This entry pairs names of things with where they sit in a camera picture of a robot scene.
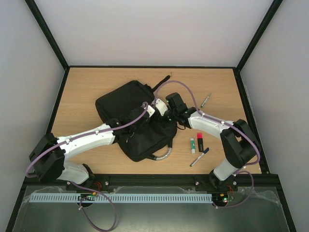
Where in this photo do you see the black student backpack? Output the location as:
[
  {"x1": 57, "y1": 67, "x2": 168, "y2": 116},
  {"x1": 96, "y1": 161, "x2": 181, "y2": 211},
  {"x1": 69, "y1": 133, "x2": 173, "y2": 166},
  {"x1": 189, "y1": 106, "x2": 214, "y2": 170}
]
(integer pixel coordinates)
[{"x1": 95, "y1": 80, "x2": 177, "y2": 162}]

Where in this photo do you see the silver pen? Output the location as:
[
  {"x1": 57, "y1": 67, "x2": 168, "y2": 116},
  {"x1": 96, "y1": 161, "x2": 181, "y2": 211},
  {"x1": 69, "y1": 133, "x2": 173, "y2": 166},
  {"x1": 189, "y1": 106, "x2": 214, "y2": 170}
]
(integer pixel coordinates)
[{"x1": 200, "y1": 93, "x2": 212, "y2": 108}]

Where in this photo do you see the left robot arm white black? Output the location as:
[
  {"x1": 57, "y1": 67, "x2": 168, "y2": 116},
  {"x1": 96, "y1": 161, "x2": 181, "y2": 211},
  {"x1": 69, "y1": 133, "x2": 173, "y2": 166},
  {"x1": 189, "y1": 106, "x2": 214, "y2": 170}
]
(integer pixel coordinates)
[{"x1": 26, "y1": 106, "x2": 155, "y2": 184}]

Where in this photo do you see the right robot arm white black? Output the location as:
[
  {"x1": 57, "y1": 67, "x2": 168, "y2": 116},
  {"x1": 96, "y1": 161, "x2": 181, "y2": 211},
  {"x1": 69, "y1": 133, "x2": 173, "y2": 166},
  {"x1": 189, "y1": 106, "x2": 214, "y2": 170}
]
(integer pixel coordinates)
[{"x1": 153, "y1": 92, "x2": 261, "y2": 189}]

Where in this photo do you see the pink highlighter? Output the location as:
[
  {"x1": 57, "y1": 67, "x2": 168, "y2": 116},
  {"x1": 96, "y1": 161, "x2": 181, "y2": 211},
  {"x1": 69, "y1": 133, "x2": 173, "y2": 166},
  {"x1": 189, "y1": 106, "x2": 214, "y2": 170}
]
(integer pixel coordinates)
[{"x1": 197, "y1": 132, "x2": 204, "y2": 152}]

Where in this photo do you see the white glue stick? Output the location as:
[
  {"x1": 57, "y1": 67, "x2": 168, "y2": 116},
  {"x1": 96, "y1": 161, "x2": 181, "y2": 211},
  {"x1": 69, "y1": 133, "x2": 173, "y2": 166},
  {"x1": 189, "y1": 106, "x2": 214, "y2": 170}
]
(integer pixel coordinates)
[{"x1": 190, "y1": 138, "x2": 196, "y2": 154}]

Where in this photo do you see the blue capped marker pen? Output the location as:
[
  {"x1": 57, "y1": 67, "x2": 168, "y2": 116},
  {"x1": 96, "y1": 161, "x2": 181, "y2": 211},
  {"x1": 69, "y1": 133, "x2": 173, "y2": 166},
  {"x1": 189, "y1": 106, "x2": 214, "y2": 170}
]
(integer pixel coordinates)
[{"x1": 189, "y1": 147, "x2": 210, "y2": 167}]

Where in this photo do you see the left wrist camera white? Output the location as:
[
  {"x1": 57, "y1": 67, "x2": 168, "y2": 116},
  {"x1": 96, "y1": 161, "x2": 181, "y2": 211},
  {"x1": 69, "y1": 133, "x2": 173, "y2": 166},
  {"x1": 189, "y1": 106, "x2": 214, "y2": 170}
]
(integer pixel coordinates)
[{"x1": 147, "y1": 105, "x2": 155, "y2": 117}]

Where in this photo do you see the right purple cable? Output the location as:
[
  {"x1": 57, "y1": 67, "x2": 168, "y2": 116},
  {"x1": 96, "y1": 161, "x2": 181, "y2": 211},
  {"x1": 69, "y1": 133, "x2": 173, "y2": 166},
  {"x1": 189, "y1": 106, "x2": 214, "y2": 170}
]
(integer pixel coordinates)
[{"x1": 154, "y1": 80, "x2": 262, "y2": 209}]

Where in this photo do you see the black frame rail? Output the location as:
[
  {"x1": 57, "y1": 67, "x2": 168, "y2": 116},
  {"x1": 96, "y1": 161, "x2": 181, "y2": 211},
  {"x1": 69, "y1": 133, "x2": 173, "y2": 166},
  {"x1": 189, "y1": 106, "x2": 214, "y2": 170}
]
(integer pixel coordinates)
[{"x1": 24, "y1": 173, "x2": 281, "y2": 191}]

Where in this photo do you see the light blue cable duct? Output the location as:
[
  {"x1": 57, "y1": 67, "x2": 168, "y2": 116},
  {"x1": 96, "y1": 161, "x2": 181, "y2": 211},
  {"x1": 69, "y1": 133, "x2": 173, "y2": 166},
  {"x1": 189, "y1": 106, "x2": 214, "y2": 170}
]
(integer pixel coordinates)
[{"x1": 29, "y1": 193, "x2": 212, "y2": 203}]

